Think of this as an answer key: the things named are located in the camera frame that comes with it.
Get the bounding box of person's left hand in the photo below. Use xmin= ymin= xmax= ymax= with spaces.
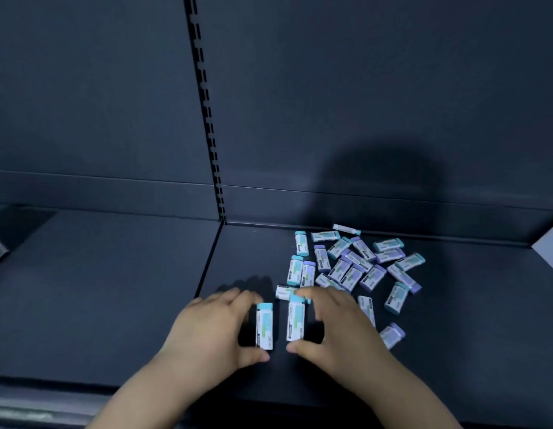
xmin=161 ymin=287 xmax=272 ymax=383

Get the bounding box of person's right hand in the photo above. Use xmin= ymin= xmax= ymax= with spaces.
xmin=286 ymin=286 xmax=394 ymax=390

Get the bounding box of white teal-capped small carton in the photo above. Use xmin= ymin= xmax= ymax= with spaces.
xmin=255 ymin=303 xmax=274 ymax=352
xmin=286 ymin=294 xmax=307 ymax=343

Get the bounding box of person's left forearm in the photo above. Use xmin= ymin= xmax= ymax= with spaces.
xmin=86 ymin=346 xmax=208 ymax=429

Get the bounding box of person's right forearm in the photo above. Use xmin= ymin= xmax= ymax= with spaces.
xmin=344 ymin=353 xmax=463 ymax=429

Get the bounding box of pile of small white boxes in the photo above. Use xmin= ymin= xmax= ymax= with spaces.
xmin=275 ymin=223 xmax=426 ymax=351

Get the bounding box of black slotted shelf upright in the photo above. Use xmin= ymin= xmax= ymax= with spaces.
xmin=183 ymin=0 xmax=227 ymax=224

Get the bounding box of white shelf side panel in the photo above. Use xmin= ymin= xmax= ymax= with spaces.
xmin=531 ymin=218 xmax=553 ymax=279

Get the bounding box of grey shelf front rail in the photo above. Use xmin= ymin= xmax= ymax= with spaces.
xmin=0 ymin=394 xmax=105 ymax=429

